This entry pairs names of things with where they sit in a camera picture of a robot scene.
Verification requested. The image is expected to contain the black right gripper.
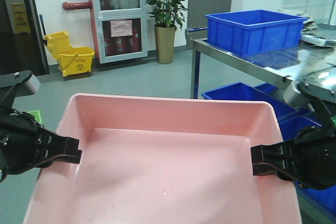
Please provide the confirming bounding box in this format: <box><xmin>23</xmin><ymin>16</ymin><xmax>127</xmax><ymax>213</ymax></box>
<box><xmin>250</xmin><ymin>126</ymin><xmax>335</xmax><ymax>190</ymax></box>

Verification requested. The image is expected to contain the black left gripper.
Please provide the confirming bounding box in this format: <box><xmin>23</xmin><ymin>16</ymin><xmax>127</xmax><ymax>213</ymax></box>
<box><xmin>1</xmin><ymin>105</ymin><xmax>82</xmax><ymax>181</ymax></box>

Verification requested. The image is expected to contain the pink plastic bin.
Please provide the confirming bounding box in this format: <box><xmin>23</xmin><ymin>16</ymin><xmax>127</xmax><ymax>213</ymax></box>
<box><xmin>24</xmin><ymin>93</ymin><xmax>301</xmax><ymax>223</ymax></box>

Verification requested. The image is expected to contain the blue bin under table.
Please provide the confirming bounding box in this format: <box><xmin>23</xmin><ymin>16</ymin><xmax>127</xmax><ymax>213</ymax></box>
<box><xmin>201</xmin><ymin>81</ymin><xmax>300</xmax><ymax>122</ymax></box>

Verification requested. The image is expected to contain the blue bin on table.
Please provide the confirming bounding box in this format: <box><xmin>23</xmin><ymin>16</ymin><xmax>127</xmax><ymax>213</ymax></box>
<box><xmin>205</xmin><ymin>9</ymin><xmax>307</xmax><ymax>57</ymax></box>

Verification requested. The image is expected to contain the yellow mop bucket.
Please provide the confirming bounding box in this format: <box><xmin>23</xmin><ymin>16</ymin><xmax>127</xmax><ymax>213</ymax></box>
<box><xmin>44</xmin><ymin>31</ymin><xmax>95</xmax><ymax>79</ymax></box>

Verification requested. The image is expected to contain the stainless steel table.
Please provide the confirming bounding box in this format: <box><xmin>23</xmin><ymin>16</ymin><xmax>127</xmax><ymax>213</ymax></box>
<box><xmin>185</xmin><ymin>26</ymin><xmax>336</xmax><ymax>224</ymax></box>

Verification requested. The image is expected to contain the yellow wet floor sign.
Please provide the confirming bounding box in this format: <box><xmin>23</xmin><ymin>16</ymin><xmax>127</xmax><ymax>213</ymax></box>
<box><xmin>12</xmin><ymin>3</ymin><xmax>31</xmax><ymax>34</ymax></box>

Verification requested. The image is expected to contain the potted plant gold pot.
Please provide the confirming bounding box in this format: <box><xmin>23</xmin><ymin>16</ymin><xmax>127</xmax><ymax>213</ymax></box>
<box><xmin>146</xmin><ymin>0</ymin><xmax>187</xmax><ymax>64</ymax></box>

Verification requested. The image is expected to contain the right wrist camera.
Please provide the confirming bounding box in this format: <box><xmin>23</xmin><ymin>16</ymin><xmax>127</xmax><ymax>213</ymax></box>
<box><xmin>283</xmin><ymin>81</ymin><xmax>336</xmax><ymax>130</ymax></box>

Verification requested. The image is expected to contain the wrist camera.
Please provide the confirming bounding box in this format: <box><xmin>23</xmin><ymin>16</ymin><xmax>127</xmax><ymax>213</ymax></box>
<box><xmin>283</xmin><ymin>81</ymin><xmax>336</xmax><ymax>130</ymax></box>
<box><xmin>1</xmin><ymin>70</ymin><xmax>40</xmax><ymax>103</ymax></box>

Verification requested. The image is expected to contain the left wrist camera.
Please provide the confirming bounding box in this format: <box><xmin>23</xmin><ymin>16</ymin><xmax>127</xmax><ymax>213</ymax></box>
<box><xmin>1</xmin><ymin>70</ymin><xmax>40</xmax><ymax>103</ymax></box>

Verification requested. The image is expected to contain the fire hose cabinet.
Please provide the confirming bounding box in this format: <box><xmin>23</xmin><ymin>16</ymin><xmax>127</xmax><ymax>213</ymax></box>
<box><xmin>89</xmin><ymin>0</ymin><xmax>148</xmax><ymax>64</ymax></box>

